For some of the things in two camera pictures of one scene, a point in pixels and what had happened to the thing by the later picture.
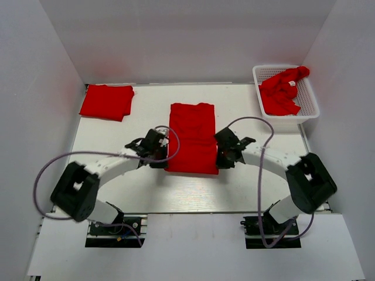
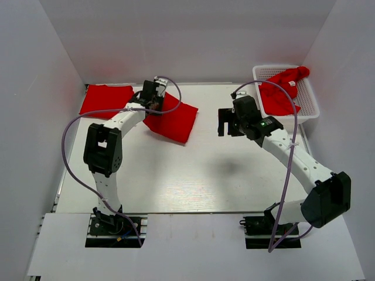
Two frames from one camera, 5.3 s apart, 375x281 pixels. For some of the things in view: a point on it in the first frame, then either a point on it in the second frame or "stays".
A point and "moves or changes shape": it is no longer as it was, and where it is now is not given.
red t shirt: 194,123 moves or changes shape
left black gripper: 162,164 → 160,99
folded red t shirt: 111,102 stays
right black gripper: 220,163 → 225,116
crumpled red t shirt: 278,91 stays
